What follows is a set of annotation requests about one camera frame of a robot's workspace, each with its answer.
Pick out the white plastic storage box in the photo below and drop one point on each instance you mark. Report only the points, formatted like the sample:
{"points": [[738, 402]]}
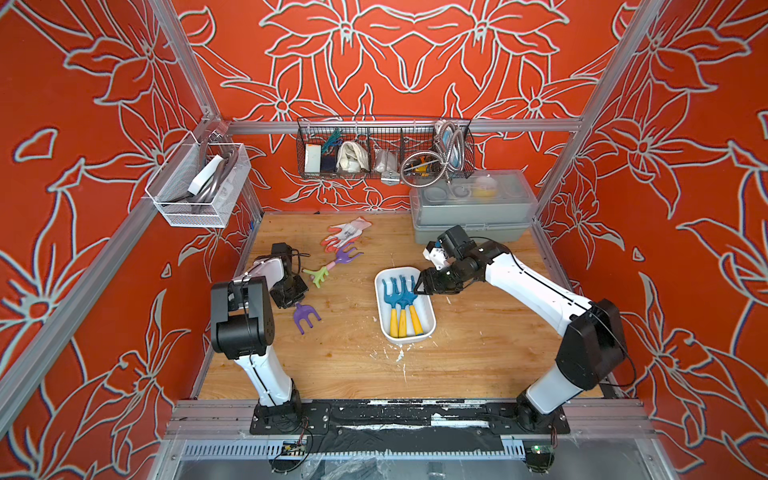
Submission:
{"points": [[423, 306]]}

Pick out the blue claw rake yellow handle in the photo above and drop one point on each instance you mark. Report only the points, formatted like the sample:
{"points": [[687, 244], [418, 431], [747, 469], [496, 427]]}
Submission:
{"points": [[391, 298]]}

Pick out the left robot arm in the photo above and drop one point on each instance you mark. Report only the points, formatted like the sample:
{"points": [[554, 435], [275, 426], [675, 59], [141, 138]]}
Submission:
{"points": [[242, 324]]}

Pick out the white cloth in basket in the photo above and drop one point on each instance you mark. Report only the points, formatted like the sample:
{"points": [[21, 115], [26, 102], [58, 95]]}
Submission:
{"points": [[352, 157]]}

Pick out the white pink garden glove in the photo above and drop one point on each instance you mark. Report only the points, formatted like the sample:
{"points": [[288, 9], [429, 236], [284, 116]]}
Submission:
{"points": [[342, 234]]}

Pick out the black wire wall basket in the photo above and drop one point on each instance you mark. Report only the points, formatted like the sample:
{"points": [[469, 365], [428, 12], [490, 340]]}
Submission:
{"points": [[416, 151]]}

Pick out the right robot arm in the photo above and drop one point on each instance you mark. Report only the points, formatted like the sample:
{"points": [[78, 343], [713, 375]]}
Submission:
{"points": [[592, 337]]}

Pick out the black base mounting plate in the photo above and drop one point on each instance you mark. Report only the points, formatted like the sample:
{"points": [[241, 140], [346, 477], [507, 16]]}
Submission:
{"points": [[321, 416]]}

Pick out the purple rake pink handle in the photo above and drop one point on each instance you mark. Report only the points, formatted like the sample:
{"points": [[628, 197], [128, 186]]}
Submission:
{"points": [[304, 316]]}

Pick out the white box in basket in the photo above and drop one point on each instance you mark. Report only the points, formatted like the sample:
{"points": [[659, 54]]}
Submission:
{"points": [[312, 158]]}

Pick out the white wire wall basket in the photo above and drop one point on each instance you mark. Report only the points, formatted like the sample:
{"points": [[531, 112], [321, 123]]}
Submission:
{"points": [[199, 185]]}

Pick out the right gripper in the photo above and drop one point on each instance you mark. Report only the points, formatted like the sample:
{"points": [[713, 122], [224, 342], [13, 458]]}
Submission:
{"points": [[431, 285]]}

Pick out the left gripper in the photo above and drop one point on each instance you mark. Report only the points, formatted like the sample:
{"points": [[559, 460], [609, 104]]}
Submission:
{"points": [[299, 288]]}

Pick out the grey plastic toolbox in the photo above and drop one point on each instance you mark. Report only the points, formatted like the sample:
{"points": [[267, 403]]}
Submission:
{"points": [[496, 204]]}

